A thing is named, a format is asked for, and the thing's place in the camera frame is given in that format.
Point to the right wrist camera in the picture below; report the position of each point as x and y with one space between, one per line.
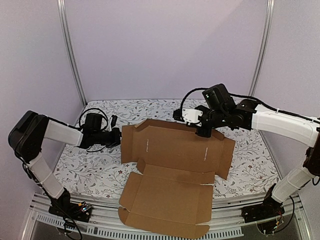
188 116

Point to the aluminium corner post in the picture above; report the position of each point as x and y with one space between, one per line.
270 5
61 6

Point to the left aluminium corner post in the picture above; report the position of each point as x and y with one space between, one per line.
61 6

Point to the floral patterned table mat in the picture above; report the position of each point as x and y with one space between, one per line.
99 173

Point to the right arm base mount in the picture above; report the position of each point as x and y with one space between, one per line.
268 215

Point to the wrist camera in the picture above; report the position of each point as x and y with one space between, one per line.
113 121
188 116

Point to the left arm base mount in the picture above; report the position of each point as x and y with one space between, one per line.
63 207

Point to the aluminium front rail frame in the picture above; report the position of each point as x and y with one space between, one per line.
226 222

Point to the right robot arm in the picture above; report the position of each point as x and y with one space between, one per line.
251 114

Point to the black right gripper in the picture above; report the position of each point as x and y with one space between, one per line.
204 128

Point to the right aluminium corner post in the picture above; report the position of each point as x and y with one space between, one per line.
270 5

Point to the brown cardboard box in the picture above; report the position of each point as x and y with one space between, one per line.
172 191

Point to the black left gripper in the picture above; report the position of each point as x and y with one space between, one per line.
117 134

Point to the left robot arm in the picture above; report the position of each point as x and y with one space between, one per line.
27 136

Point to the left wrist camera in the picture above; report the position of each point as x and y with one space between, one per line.
113 121

